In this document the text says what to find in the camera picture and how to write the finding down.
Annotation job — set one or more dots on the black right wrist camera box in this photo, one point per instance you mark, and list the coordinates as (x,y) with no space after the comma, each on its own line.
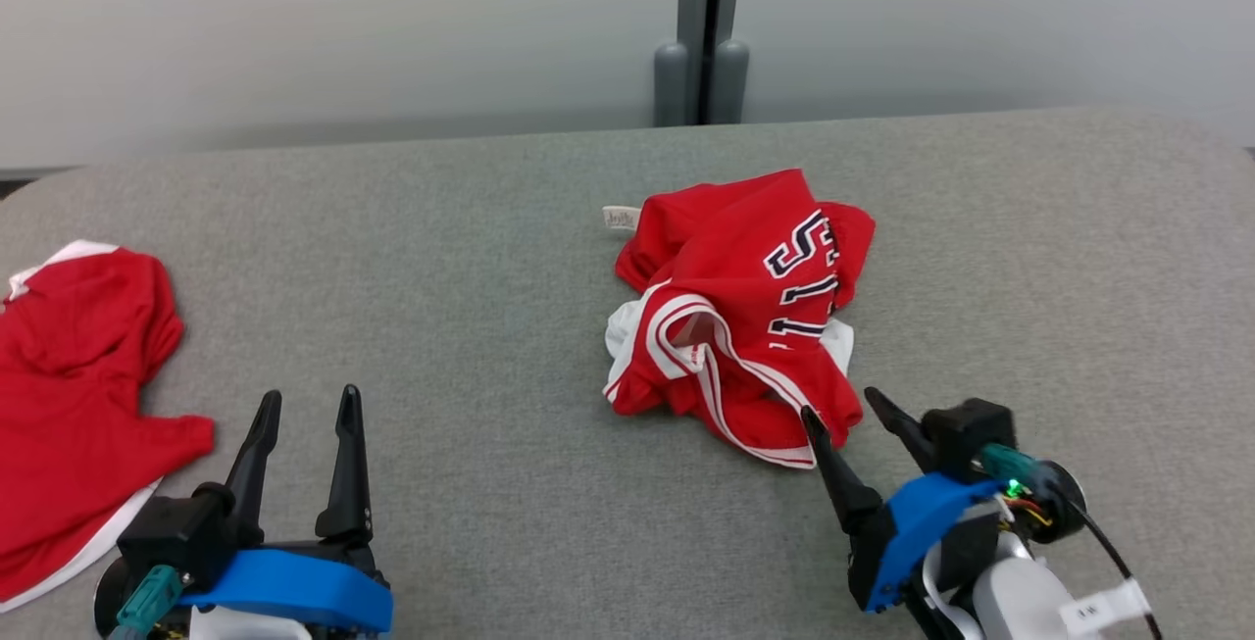
(966,434)

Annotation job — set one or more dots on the red jersey with navy lettering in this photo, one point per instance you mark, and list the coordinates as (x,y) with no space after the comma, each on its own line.
(726,326)

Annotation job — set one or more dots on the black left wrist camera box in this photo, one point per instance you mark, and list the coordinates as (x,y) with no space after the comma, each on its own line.
(176,532)

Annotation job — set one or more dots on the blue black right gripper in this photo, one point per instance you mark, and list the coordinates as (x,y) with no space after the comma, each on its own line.
(912,532)

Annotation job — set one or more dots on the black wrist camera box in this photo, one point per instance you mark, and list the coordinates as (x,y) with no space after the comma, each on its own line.
(966,434)
(176,532)

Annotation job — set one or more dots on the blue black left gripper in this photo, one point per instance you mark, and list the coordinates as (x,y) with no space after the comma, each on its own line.
(294,586)

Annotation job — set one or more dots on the red shirt with white trim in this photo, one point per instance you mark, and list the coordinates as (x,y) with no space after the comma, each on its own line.
(69,405)

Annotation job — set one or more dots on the grey cylindrical post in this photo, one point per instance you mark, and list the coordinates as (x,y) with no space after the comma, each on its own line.
(731,81)
(672,81)

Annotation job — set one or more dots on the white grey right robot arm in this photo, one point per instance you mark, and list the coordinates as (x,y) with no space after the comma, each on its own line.
(1020,601)

